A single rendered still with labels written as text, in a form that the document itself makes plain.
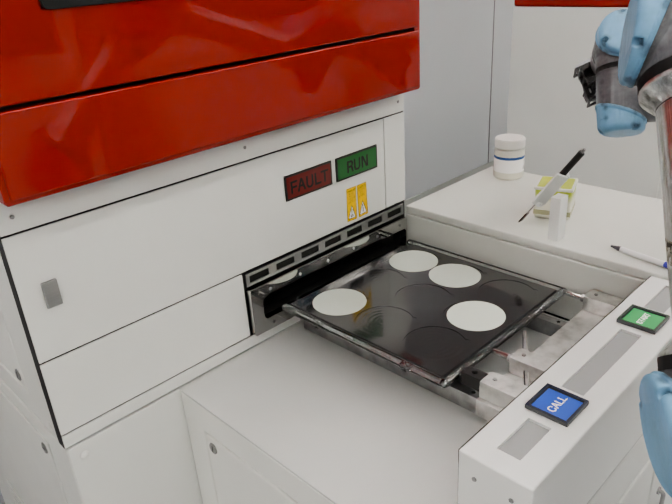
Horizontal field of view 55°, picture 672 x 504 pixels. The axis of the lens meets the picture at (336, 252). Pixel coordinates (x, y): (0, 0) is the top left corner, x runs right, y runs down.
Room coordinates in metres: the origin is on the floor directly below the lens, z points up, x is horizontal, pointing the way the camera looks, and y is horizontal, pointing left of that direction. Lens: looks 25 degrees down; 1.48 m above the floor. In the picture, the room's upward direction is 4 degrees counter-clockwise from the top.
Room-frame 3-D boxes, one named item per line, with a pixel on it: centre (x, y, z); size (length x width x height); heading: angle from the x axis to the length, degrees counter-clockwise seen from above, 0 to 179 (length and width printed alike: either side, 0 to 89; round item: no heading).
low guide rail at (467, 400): (0.91, -0.11, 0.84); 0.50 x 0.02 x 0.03; 44
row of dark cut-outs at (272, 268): (1.18, 0.01, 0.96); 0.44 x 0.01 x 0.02; 134
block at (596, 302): (0.97, -0.47, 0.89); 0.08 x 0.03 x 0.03; 44
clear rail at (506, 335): (0.90, -0.28, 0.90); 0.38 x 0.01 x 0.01; 134
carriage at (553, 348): (0.85, -0.35, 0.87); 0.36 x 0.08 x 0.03; 134
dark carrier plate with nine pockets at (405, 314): (1.03, -0.15, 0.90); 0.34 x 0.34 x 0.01; 44
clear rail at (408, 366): (0.90, -0.02, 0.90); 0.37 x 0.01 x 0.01; 44
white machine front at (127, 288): (1.06, 0.14, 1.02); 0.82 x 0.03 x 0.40; 134
